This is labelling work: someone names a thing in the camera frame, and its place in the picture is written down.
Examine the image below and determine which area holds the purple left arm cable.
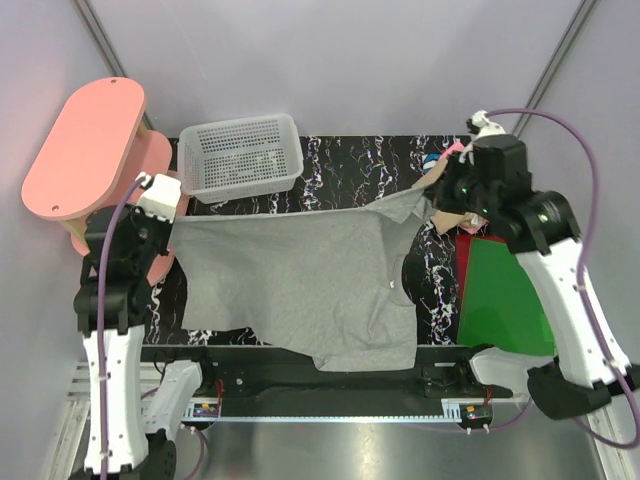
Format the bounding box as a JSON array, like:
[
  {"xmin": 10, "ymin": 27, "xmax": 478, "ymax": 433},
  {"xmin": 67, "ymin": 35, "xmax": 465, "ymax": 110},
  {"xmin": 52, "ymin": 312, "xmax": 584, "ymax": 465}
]
[{"xmin": 97, "ymin": 173, "xmax": 209, "ymax": 480}]

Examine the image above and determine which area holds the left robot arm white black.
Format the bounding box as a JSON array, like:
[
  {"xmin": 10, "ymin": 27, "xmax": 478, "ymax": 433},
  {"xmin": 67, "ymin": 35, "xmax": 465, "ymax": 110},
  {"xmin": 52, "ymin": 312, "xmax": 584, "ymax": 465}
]
[{"xmin": 74, "ymin": 205, "xmax": 216, "ymax": 479}]

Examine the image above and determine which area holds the pink two-tier shelf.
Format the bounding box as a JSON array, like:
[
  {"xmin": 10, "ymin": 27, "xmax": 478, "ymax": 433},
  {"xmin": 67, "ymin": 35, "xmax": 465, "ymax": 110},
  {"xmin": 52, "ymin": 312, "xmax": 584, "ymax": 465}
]
[{"xmin": 21, "ymin": 77, "xmax": 177, "ymax": 256}]

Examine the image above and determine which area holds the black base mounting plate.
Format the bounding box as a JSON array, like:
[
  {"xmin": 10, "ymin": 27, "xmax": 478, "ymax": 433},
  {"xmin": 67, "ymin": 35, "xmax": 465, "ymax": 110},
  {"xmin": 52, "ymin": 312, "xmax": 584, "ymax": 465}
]
[{"xmin": 142, "ymin": 346, "xmax": 512, "ymax": 408}]

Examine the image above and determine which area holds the white slotted cable duct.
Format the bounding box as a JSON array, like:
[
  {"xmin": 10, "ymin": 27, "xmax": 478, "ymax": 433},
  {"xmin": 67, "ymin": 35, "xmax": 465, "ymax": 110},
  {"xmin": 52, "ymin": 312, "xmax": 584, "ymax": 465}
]
[{"xmin": 182, "ymin": 400, "xmax": 461, "ymax": 423}]

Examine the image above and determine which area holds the pink cloth in pile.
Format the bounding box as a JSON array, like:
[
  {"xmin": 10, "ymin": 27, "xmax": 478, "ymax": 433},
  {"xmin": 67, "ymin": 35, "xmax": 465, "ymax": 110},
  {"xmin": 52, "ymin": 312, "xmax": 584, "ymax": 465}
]
[{"xmin": 441, "ymin": 141, "xmax": 465, "ymax": 158}]

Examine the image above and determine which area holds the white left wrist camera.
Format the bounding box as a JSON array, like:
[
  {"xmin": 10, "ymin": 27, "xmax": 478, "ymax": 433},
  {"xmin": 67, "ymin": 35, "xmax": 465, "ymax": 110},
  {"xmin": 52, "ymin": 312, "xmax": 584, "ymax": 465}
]
[{"xmin": 136, "ymin": 172, "xmax": 182, "ymax": 223}]

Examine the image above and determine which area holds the grey t-shirt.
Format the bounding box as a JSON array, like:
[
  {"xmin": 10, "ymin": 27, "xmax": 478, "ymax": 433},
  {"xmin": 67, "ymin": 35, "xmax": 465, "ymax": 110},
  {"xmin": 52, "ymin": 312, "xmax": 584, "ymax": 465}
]
[{"xmin": 171, "ymin": 188, "xmax": 432, "ymax": 372}]

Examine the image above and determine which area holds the white plastic basket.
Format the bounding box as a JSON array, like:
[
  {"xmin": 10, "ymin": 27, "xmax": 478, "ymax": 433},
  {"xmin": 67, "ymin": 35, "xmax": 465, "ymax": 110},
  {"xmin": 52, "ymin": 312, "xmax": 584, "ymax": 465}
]
[{"xmin": 177, "ymin": 113, "xmax": 304, "ymax": 204}]

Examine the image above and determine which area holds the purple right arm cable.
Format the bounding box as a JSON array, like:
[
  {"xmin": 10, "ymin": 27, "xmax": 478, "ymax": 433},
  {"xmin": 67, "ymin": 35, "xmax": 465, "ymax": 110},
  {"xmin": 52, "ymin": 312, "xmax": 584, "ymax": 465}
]
[{"xmin": 469, "ymin": 107, "xmax": 640, "ymax": 447}]

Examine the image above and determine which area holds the black marble pattern mat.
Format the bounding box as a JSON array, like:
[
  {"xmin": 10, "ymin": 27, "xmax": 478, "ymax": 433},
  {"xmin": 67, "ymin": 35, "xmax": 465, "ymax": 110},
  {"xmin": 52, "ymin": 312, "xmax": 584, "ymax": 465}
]
[{"xmin": 145, "ymin": 135, "xmax": 469, "ymax": 346}]

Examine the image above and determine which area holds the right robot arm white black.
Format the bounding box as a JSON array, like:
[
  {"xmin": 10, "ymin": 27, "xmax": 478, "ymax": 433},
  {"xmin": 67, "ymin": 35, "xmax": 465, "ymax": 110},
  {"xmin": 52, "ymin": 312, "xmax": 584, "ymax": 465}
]
[{"xmin": 434, "ymin": 134, "xmax": 639, "ymax": 420}]

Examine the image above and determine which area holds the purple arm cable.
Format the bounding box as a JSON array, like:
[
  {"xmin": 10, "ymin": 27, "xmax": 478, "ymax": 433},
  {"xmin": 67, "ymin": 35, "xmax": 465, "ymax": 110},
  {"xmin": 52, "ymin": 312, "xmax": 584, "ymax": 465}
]
[
  {"xmin": 97, "ymin": 173, "xmax": 209, "ymax": 480},
  {"xmin": 469, "ymin": 107, "xmax": 640, "ymax": 447}
]

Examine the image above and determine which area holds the green plastic folder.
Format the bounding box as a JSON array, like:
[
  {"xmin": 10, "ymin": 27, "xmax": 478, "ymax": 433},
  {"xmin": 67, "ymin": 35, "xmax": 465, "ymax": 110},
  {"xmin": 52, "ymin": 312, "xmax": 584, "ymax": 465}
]
[{"xmin": 457, "ymin": 240, "xmax": 555, "ymax": 356}]

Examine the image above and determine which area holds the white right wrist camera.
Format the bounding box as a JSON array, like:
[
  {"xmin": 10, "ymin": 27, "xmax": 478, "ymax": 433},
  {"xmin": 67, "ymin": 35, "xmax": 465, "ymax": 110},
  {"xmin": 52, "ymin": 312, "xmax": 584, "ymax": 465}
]
[{"xmin": 466, "ymin": 110, "xmax": 505, "ymax": 142}]

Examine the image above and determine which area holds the blue white cloth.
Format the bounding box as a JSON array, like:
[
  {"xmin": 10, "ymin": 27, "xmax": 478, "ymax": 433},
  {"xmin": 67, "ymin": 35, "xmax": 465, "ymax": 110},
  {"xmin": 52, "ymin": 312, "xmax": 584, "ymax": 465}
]
[{"xmin": 421, "ymin": 153, "xmax": 440, "ymax": 175}]

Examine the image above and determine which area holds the red folder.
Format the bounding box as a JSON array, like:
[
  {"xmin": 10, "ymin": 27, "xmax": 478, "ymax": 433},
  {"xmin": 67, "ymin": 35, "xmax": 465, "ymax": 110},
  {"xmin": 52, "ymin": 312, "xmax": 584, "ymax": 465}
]
[{"xmin": 455, "ymin": 234, "xmax": 504, "ymax": 299}]

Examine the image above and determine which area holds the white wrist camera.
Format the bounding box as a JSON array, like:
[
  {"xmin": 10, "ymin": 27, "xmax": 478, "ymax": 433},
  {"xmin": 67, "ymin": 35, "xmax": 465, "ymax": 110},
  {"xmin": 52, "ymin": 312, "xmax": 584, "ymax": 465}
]
[
  {"xmin": 466, "ymin": 110, "xmax": 505, "ymax": 142},
  {"xmin": 136, "ymin": 172, "xmax": 182, "ymax": 223}
]

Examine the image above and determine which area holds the tan folded t-shirt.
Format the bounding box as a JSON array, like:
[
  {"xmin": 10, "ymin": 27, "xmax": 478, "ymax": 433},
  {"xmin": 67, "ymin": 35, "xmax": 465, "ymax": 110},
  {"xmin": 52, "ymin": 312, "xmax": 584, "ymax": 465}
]
[{"xmin": 412, "ymin": 157, "xmax": 487, "ymax": 235}]

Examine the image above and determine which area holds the aluminium frame rail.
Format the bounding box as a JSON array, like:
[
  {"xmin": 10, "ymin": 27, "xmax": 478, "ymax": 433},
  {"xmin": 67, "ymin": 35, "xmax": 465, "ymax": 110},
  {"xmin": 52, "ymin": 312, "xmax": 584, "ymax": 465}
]
[{"xmin": 66, "ymin": 362, "xmax": 91, "ymax": 401}]

